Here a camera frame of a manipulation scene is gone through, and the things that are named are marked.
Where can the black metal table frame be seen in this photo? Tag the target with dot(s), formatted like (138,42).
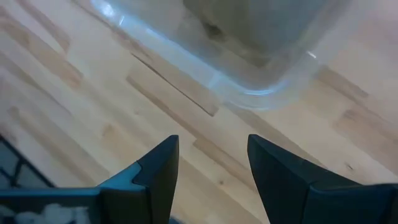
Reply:
(15,165)

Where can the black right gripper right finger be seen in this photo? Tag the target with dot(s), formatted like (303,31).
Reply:
(295,193)

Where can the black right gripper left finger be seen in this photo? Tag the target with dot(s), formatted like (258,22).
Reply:
(152,186)

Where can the clear plastic bin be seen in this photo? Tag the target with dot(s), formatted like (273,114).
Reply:
(192,59)

